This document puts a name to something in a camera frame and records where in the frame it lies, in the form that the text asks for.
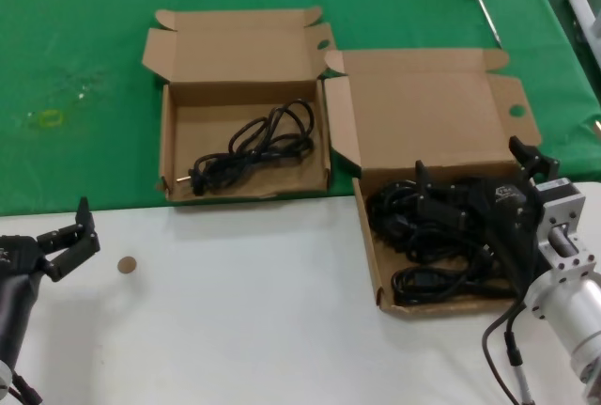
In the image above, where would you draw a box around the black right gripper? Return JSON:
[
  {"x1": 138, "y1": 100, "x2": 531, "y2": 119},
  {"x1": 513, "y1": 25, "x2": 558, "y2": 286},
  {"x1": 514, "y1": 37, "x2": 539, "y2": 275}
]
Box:
[{"x1": 415, "y1": 135, "x2": 562, "y2": 296}]

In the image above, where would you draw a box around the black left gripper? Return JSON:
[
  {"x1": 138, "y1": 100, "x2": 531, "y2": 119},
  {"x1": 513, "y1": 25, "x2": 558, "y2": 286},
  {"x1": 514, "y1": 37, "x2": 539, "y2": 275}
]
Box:
[{"x1": 0, "y1": 196, "x2": 101, "y2": 283}]

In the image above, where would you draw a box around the black power cord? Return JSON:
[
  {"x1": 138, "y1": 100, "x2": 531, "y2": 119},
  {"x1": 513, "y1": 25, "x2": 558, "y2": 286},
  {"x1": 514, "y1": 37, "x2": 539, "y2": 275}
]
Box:
[
  {"x1": 391, "y1": 267, "x2": 517, "y2": 306},
  {"x1": 365, "y1": 179, "x2": 499, "y2": 266},
  {"x1": 176, "y1": 98, "x2": 316, "y2": 197}
]

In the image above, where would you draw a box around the open brown cardboard box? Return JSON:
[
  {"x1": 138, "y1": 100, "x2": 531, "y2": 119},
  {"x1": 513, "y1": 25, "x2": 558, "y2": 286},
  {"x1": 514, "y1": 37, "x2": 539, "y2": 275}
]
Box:
[
  {"x1": 142, "y1": 6, "x2": 338, "y2": 202},
  {"x1": 323, "y1": 47, "x2": 541, "y2": 316}
]

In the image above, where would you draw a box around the grey metal profile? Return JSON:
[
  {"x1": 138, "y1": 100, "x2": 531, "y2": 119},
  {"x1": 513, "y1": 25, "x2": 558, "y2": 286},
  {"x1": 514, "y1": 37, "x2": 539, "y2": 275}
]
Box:
[{"x1": 565, "y1": 0, "x2": 601, "y2": 72}]

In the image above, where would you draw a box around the green table cloth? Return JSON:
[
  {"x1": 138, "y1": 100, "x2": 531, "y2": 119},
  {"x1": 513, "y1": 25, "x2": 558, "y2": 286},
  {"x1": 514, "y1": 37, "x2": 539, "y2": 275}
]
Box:
[{"x1": 0, "y1": 0, "x2": 601, "y2": 218}]

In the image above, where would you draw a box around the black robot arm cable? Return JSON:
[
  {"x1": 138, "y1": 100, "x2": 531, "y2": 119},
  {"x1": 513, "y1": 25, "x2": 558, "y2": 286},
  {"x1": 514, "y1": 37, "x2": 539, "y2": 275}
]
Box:
[{"x1": 482, "y1": 300, "x2": 530, "y2": 405}]

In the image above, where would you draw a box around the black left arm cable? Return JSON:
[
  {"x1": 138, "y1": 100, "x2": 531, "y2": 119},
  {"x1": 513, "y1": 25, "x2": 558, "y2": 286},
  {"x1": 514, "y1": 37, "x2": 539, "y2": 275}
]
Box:
[{"x1": 0, "y1": 366, "x2": 44, "y2": 405}]

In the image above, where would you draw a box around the cable with metal connector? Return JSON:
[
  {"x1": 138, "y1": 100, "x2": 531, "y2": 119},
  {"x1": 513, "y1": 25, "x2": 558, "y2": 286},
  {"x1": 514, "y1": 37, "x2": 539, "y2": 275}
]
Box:
[{"x1": 504, "y1": 315, "x2": 537, "y2": 405}]

